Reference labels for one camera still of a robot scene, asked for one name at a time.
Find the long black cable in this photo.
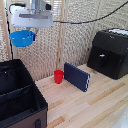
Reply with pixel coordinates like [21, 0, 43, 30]
[52, 0, 128, 25]

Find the red plastic cup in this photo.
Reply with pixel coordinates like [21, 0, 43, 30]
[53, 69, 65, 85]

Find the navy blue rectangular block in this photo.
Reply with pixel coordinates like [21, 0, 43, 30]
[63, 61, 91, 93]

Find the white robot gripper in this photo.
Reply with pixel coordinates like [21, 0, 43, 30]
[10, 6, 54, 43]

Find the white item atop case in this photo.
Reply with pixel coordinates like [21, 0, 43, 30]
[107, 28, 128, 36]

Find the wooden frame post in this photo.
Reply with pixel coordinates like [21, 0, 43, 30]
[57, 0, 69, 73]

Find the black fabric storage box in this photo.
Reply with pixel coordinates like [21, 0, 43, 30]
[0, 58, 49, 128]

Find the cornflower blue plastic bowl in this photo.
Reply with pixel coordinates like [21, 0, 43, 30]
[8, 29, 37, 48]

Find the black hard carrying case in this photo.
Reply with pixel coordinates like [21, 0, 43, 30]
[87, 28, 128, 80]

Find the woven beige screen panel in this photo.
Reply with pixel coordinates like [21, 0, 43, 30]
[0, 0, 128, 82]

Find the thin black hanging cable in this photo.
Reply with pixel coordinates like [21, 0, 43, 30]
[4, 2, 18, 61]

